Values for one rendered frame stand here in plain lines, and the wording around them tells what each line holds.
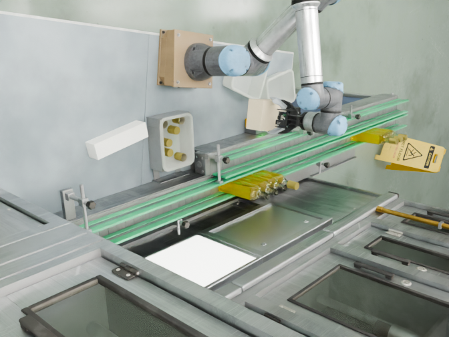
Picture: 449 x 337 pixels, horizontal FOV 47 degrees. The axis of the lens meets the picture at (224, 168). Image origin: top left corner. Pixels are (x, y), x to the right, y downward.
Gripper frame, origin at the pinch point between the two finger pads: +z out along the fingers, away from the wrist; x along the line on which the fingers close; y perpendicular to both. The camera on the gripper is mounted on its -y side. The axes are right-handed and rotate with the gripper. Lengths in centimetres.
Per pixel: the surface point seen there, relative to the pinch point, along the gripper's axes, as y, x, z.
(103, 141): 60, 13, 29
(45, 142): 79, 13, 34
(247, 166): -8.3, 25.0, 16.6
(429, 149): -340, 44, 66
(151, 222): 44, 43, 18
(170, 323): 107, 29, -67
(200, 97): 6.0, -3.8, 35.2
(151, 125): 35.4, 7.7, 32.0
